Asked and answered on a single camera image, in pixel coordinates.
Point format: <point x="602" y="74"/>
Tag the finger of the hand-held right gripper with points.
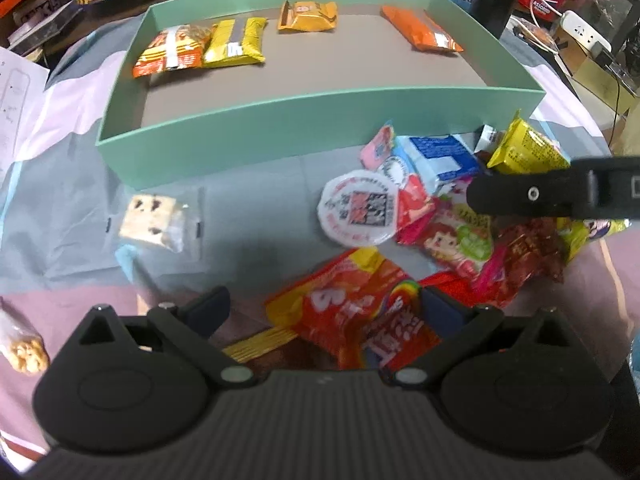
<point x="515" y="194"/>

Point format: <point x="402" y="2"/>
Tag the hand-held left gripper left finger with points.
<point x="212" y="306"/>

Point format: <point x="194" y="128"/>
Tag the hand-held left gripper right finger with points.
<point x="439" y="311"/>

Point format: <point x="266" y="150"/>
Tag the orange-red snack packet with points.
<point x="447" y="287"/>

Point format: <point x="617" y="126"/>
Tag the yellow printed snack packet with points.
<point x="527" y="150"/>

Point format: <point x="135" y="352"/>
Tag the clear packet of red snacks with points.
<point x="525" y="255"/>

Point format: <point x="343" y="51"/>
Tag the pink green candy packet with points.
<point x="462" y="240"/>

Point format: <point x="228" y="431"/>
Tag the blue white snack packet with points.
<point x="437" y="157"/>

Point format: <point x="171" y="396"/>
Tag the red rainbow candy bag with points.
<point x="345" y="300"/>

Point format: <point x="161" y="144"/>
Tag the small red snack packet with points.
<point x="414" y="207"/>

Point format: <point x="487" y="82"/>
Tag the round white jelly cup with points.
<point x="357" y="207"/>

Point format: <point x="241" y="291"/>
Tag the small pink snack packet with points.
<point x="377" y="147"/>

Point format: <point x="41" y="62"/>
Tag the mint green cardboard box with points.
<point x="310" y="67"/>

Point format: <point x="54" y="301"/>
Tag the yellow stick snack packet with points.
<point x="260" y="345"/>

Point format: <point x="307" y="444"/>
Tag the small white black packet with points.
<point x="489" y="137"/>

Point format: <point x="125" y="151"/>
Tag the yellow cartoon snack packet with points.
<point x="587" y="234"/>

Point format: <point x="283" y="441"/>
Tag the clear-wrapped chocolate chip biscuit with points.
<point x="152" y="217"/>

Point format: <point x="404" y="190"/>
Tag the brown cardboard box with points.
<point x="597" y="77"/>

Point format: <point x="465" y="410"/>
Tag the white power strip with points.
<point x="585" y="30"/>

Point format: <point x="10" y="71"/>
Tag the orange silver-striped snack packet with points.
<point x="422" y="30"/>

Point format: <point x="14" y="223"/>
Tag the clear packet of nut snack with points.
<point x="22" y="347"/>

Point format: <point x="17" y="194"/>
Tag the orange striped snack packet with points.
<point x="170" y="52"/>

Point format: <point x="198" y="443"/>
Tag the yellow silver-striped snack packet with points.
<point x="235" y="42"/>

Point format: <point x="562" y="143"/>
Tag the small orange-yellow snack packet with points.
<point x="306" y="16"/>

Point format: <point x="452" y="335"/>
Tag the white printed paper sheet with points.
<point x="17" y="105"/>

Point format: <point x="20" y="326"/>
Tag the black printed box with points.
<point x="45" y="12"/>

